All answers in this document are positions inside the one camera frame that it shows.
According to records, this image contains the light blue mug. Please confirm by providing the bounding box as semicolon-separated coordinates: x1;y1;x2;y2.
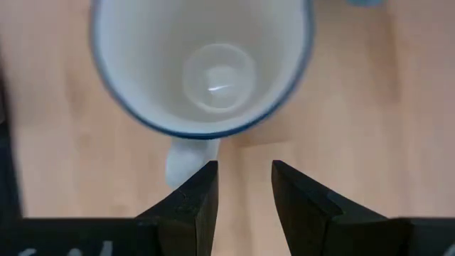
345;0;387;8

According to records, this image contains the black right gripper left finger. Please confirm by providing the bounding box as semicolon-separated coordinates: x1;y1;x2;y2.
134;159;220;256

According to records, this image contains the blue and white patterned mug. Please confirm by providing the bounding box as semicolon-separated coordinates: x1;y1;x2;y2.
88;0;316;189

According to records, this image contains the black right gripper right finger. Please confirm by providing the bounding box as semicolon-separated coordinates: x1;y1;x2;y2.
271;159;388;256

